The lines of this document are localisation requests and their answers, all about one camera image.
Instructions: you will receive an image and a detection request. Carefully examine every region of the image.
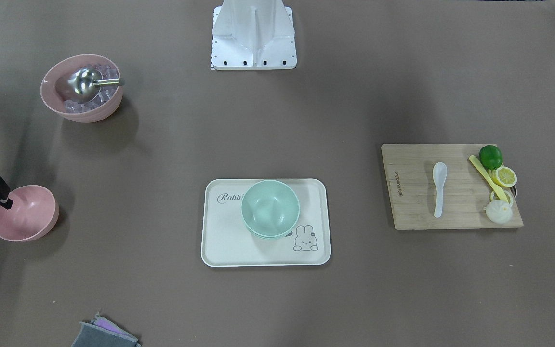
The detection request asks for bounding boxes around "small pink bowl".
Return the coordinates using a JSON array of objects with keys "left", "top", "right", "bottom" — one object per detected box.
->
[{"left": 0, "top": 185, "right": 59, "bottom": 242}]

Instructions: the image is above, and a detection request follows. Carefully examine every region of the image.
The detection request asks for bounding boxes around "white ceramic spoon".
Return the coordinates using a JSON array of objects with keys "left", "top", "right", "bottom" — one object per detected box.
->
[{"left": 432, "top": 162, "right": 449, "bottom": 219}]

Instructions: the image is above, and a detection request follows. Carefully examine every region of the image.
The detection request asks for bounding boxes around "large pink ice bowl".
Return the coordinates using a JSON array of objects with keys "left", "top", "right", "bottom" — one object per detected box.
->
[{"left": 40, "top": 53, "right": 123, "bottom": 123}]

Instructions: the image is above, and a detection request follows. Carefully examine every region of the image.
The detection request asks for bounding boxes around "mint green bowl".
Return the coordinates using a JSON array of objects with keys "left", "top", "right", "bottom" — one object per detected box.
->
[{"left": 241, "top": 180, "right": 301, "bottom": 240}]

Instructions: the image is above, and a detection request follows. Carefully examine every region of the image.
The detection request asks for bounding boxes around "metal ice scoop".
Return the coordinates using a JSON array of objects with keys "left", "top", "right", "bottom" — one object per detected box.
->
[{"left": 55, "top": 67, "right": 125, "bottom": 103}]

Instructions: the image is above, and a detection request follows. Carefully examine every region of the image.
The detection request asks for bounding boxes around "grey purple folded cloth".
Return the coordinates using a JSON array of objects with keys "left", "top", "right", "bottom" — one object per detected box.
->
[{"left": 71, "top": 314, "right": 141, "bottom": 347}]

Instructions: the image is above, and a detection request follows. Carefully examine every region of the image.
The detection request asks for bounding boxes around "cream rabbit tray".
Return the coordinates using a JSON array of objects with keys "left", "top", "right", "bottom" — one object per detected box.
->
[{"left": 200, "top": 178, "right": 332, "bottom": 267}]

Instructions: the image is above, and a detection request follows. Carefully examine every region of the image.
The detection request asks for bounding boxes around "bamboo cutting board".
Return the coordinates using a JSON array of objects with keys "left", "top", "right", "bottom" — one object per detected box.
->
[{"left": 381, "top": 144, "right": 500, "bottom": 230}]

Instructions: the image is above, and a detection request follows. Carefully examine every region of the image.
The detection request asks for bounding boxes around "green lime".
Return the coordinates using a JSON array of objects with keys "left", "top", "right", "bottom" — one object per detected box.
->
[{"left": 478, "top": 145, "right": 503, "bottom": 171}]

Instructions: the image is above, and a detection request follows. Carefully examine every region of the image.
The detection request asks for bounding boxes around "lemon slice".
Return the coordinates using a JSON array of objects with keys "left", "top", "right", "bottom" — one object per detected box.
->
[
  {"left": 490, "top": 189, "right": 515, "bottom": 207},
  {"left": 489, "top": 165, "right": 517, "bottom": 187}
]

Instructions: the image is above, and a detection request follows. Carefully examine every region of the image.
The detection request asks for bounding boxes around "yellow plastic knife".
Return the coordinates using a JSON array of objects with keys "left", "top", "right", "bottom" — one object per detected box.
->
[{"left": 468, "top": 155, "right": 511, "bottom": 205}]

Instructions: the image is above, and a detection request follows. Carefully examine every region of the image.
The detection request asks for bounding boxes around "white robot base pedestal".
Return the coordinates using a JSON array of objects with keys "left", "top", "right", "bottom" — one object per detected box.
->
[{"left": 210, "top": 0, "right": 298, "bottom": 71}]

